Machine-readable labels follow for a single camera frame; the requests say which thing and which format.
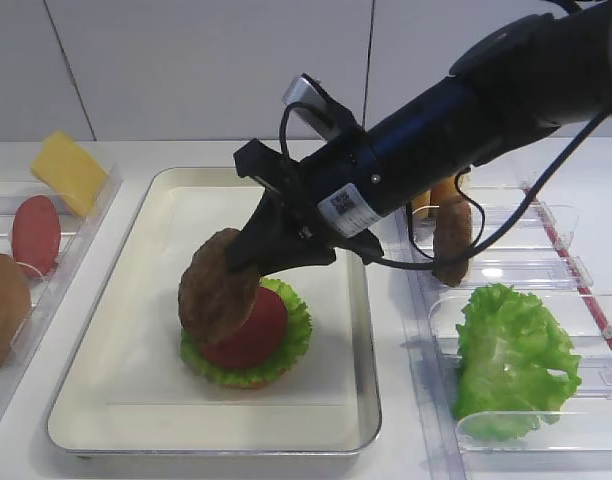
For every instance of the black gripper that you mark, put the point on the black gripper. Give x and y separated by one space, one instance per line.
286 230

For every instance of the brown meat patty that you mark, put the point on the brown meat patty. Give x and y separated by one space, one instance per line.
452 235
213 302

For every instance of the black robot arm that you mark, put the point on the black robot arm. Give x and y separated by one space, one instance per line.
517 86

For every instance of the green lettuce on stack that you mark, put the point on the green lettuce on stack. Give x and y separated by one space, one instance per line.
294 346

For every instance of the red tomato slice on stack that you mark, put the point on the red tomato slice on stack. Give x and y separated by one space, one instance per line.
258 338

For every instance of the brown meat patty in rack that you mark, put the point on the brown meat patty in rack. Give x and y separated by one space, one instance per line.
452 235

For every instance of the yellow cheese slice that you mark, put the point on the yellow cheese slice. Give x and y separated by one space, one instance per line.
70 171

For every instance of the green lettuce leaf in rack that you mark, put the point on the green lettuce leaf in rack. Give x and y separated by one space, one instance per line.
517 367

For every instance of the red tomato slice in rack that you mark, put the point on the red tomato slice in rack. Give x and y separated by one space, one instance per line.
36 236

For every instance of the tan bun half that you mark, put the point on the tan bun half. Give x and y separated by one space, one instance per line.
427 205

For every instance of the clear acrylic right rack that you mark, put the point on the clear acrylic right rack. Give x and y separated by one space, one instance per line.
534 257

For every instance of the cream metal tray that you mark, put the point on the cream metal tray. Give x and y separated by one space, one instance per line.
126 389

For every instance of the brown bun top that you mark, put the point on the brown bun top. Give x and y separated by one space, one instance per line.
15 302

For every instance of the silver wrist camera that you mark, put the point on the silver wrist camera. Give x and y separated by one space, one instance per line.
316 108

